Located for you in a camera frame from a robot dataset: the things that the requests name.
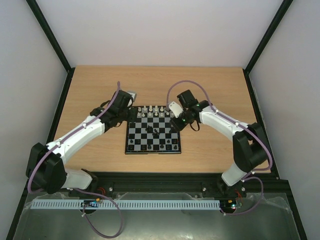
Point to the black frame post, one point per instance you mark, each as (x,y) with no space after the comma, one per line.
(276,20)
(42,21)

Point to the left black frame post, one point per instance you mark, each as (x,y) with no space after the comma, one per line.
(42,21)

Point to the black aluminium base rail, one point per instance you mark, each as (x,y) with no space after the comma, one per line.
(207,184)

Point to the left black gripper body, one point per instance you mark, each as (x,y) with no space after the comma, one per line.
(132,118)

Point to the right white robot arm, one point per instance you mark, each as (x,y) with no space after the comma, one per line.
(249,142)

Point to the right black frame post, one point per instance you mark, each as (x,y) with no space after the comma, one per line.
(276,20)

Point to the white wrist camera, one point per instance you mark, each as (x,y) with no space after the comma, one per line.
(133,95)
(175,108)

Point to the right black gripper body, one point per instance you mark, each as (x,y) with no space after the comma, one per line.
(176,124)

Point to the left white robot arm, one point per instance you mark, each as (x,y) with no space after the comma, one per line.
(46,164)

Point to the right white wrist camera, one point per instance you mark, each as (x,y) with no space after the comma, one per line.
(175,108)

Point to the white slotted cable duct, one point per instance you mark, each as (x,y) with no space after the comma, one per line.
(77,204)

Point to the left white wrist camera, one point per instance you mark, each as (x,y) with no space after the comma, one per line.
(133,95)

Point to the black and white chessboard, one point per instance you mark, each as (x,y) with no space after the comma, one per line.
(137,138)

